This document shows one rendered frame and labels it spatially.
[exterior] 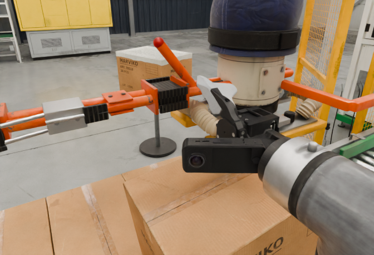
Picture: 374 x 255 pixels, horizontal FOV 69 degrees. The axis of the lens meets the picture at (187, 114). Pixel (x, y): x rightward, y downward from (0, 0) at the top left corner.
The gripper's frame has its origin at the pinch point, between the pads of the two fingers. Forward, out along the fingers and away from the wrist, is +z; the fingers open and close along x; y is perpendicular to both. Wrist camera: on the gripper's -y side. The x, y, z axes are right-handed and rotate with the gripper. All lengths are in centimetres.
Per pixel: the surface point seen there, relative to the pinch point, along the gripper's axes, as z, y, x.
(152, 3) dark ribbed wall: 1060, 440, -5
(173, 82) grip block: 15.9, 4.0, 1.7
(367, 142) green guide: 36, 154, -67
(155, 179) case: 28.1, 2.6, -34.1
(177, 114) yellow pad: 23.9, 9.0, -11.0
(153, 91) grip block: 10.1, -3.6, 2.3
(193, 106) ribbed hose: 12.5, 7.4, -4.1
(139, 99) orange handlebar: 11.1, -6.4, 0.8
